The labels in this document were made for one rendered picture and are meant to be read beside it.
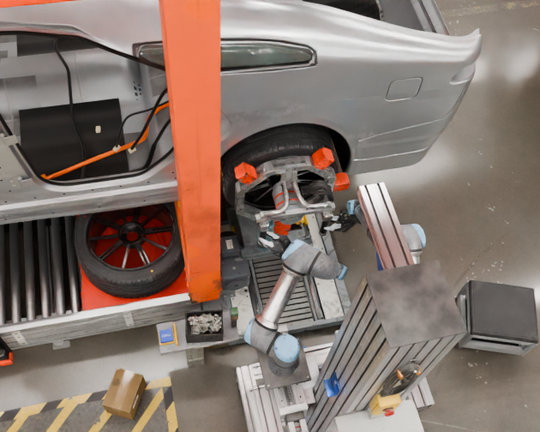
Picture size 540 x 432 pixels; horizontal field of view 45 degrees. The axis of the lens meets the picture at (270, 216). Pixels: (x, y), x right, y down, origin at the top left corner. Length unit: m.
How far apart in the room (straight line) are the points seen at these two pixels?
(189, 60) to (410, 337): 1.05
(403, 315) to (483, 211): 2.87
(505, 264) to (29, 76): 3.24
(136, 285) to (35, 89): 1.27
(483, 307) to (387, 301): 2.09
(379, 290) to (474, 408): 2.28
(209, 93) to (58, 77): 1.98
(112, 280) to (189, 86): 1.84
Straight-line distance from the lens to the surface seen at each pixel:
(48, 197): 3.54
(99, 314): 3.78
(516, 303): 4.17
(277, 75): 2.97
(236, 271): 3.80
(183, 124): 2.24
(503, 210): 4.89
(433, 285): 2.09
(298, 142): 3.35
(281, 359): 2.98
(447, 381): 4.22
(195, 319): 3.52
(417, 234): 3.11
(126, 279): 3.71
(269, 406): 3.20
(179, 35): 1.94
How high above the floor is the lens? 3.84
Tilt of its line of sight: 60 degrees down
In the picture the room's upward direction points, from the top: 7 degrees clockwise
